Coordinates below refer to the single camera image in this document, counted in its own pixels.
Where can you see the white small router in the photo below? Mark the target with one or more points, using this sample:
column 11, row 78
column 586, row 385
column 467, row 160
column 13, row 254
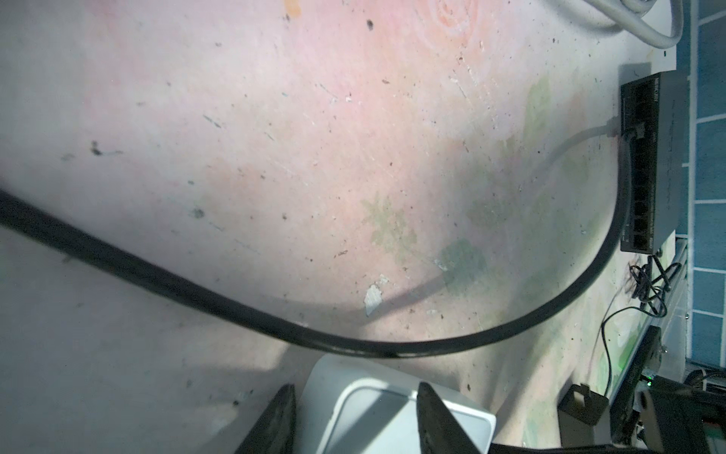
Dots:
column 353, row 405

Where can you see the dark grey network switch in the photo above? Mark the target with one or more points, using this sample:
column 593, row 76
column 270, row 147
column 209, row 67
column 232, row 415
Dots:
column 653, row 110

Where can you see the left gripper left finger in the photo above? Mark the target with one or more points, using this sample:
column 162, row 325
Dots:
column 274, row 431

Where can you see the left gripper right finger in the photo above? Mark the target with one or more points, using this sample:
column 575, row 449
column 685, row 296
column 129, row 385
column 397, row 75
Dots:
column 439, row 431

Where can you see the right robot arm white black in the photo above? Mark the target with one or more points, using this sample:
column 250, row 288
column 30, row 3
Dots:
column 648, row 414

